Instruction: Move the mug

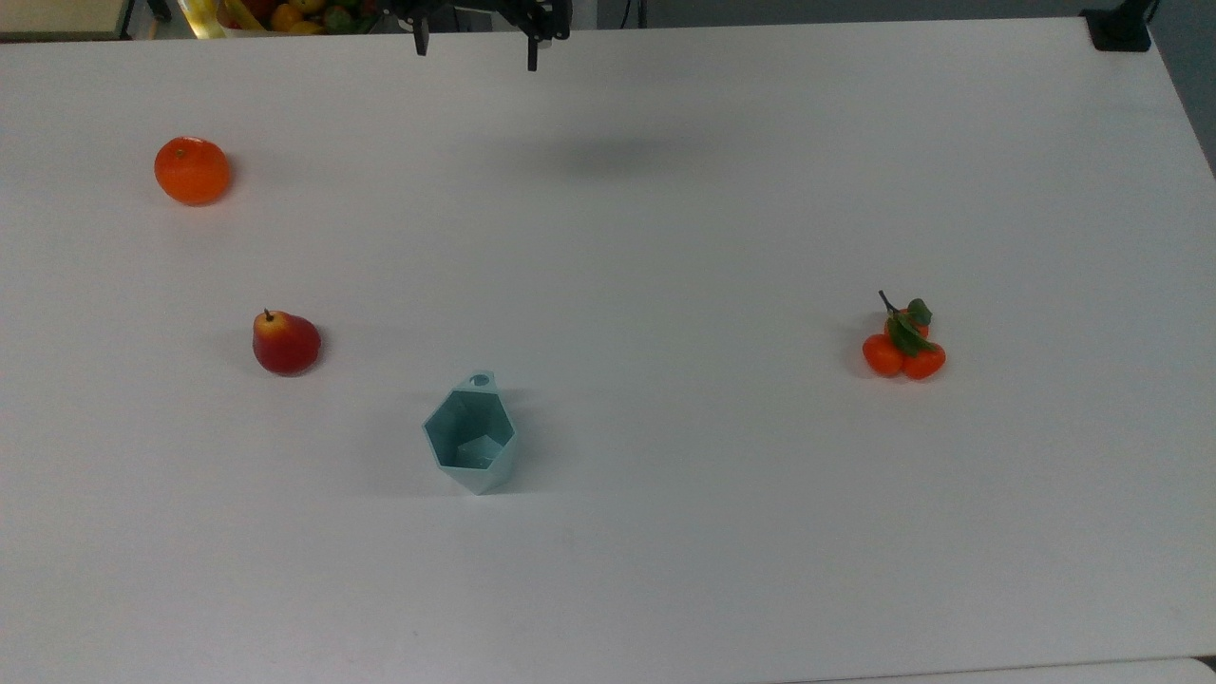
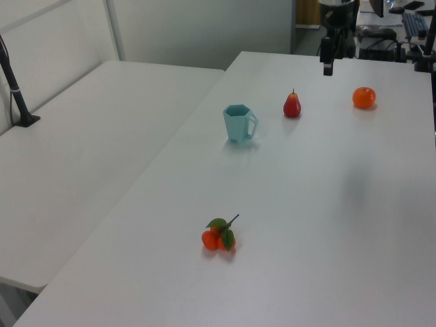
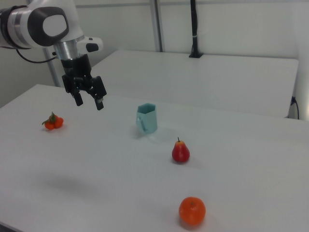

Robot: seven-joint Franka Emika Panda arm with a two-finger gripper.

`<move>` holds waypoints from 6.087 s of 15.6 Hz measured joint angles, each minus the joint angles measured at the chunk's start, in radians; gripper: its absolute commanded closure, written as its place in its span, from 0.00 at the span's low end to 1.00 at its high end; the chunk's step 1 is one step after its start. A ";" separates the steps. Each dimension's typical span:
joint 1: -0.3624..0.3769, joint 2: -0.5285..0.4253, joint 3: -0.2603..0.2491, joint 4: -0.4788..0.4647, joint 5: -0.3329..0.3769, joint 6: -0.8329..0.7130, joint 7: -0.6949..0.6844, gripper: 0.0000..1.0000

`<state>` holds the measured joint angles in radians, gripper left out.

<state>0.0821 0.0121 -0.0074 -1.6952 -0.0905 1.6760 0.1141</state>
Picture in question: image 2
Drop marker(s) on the white partition frame post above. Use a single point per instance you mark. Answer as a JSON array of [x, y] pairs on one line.
[[116, 30]]

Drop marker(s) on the dark computer keyboard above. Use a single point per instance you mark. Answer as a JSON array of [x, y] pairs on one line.
[[413, 24]]

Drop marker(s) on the black clamp-mounted camera stand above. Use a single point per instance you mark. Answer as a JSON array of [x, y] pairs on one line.
[[425, 54]]

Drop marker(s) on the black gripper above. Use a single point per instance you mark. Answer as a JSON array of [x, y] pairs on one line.
[[339, 18]]

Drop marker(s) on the black bag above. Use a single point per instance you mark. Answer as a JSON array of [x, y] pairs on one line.
[[374, 33]]

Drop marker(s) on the black computer monitor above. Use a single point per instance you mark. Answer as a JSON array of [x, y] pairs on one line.
[[376, 7]]

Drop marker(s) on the small oranges cluster with leaves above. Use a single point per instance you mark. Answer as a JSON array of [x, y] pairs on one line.
[[214, 240]]

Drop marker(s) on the teal hexagonal mug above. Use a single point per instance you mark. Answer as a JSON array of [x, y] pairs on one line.
[[236, 127]]

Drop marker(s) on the wooden cabinet panel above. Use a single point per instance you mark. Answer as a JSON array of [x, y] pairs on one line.
[[308, 13]]

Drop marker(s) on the large orange mandarin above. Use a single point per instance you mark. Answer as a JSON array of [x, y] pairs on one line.
[[363, 97]]

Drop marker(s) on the red pear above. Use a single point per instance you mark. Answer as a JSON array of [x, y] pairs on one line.
[[292, 106]]

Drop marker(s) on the black camera stand pole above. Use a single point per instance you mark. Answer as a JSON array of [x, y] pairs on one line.
[[13, 92]]

